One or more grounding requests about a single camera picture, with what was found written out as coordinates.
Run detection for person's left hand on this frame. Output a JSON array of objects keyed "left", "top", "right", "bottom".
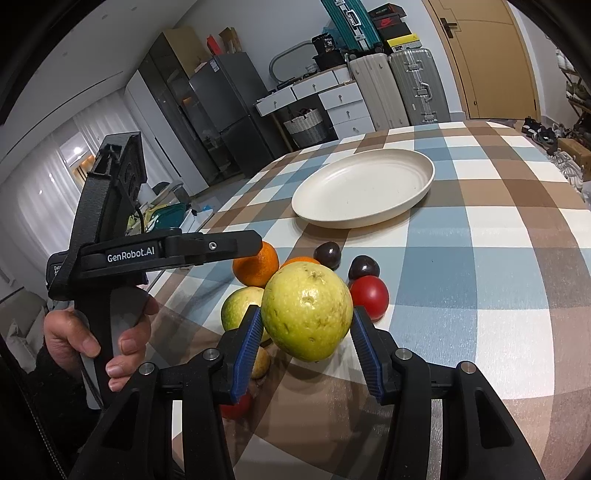
[{"left": 43, "top": 294, "right": 160, "bottom": 393}]

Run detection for dark plum left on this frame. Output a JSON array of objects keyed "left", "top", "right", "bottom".
[{"left": 314, "top": 241, "right": 342, "bottom": 271}]

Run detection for red tomato near edge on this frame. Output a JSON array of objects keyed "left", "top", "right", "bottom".
[{"left": 221, "top": 391, "right": 253, "bottom": 421}]

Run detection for yellow longan lower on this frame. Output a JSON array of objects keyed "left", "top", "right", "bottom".
[{"left": 250, "top": 347, "right": 270, "bottom": 380}]

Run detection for oval mirror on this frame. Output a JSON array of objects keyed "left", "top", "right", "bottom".
[{"left": 269, "top": 40, "right": 318, "bottom": 84}]

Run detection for red tomato near plums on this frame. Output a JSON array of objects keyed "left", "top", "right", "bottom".
[{"left": 349, "top": 275, "right": 390, "bottom": 322}]

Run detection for teal suitcase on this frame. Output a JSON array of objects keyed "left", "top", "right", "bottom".
[{"left": 321, "top": 0, "right": 382, "bottom": 51}]

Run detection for beige suitcase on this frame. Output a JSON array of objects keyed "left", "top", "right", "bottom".
[{"left": 349, "top": 53, "right": 410, "bottom": 131}]

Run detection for cream round plate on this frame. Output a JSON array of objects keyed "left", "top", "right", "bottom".
[{"left": 291, "top": 149, "right": 436, "bottom": 229}]

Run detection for dark plum right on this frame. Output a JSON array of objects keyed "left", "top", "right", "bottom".
[{"left": 348, "top": 255, "right": 381, "bottom": 281}]

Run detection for dark grey refrigerator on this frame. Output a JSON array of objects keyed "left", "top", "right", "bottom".
[{"left": 189, "top": 52, "right": 288, "bottom": 177}]

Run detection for green guava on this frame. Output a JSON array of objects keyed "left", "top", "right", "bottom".
[{"left": 221, "top": 287, "right": 263, "bottom": 331}]

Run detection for silver aluminium suitcase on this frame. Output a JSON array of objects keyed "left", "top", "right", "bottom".
[{"left": 389, "top": 48, "right": 451, "bottom": 125}]

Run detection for stacked shoe boxes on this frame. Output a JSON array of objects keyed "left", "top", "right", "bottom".
[{"left": 369, "top": 3, "right": 423, "bottom": 53}]

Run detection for large orange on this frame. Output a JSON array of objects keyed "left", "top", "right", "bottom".
[{"left": 232, "top": 242, "right": 280, "bottom": 288}]

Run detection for dark plum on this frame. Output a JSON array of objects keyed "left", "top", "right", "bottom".
[
  {"left": 348, "top": 255, "right": 381, "bottom": 281},
  {"left": 314, "top": 241, "right": 342, "bottom": 271}
]

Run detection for white curtain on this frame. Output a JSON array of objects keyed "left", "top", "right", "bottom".
[{"left": 1, "top": 91, "right": 139, "bottom": 297}]

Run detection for white drawer desk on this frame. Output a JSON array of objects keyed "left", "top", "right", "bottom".
[{"left": 256, "top": 65, "right": 376, "bottom": 139}]

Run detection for black glass cabinet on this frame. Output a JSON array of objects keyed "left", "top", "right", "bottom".
[{"left": 139, "top": 26, "right": 240, "bottom": 186}]

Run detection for wooden shoe rack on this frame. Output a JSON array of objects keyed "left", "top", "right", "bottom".
[{"left": 556, "top": 48, "right": 590, "bottom": 149}]

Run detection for woven laundry basket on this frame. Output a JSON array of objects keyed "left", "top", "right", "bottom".
[{"left": 283, "top": 109, "right": 329, "bottom": 149}]

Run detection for wooden door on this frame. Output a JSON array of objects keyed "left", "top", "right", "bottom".
[{"left": 425, "top": 1, "right": 540, "bottom": 120}]

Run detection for small orange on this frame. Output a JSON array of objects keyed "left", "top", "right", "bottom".
[{"left": 280, "top": 256, "right": 321, "bottom": 268}]

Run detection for yellow-green guava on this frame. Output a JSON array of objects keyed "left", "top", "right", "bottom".
[{"left": 260, "top": 262, "right": 353, "bottom": 362}]

